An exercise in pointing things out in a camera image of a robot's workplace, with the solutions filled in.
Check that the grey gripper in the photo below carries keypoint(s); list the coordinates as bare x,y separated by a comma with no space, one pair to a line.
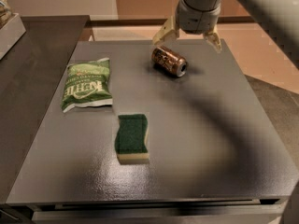
198,20

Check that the green chip bag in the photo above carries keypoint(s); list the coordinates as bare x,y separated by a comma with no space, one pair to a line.
86,85

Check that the white box at left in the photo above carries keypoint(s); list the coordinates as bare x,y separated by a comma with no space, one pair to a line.
10,34

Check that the green and yellow sponge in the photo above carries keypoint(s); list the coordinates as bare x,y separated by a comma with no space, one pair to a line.
131,139

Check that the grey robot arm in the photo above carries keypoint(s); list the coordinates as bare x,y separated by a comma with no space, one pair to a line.
278,18

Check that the orange soda can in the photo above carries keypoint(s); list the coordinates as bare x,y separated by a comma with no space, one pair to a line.
170,61

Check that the dark side table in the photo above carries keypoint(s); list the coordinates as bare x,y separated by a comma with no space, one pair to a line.
29,76

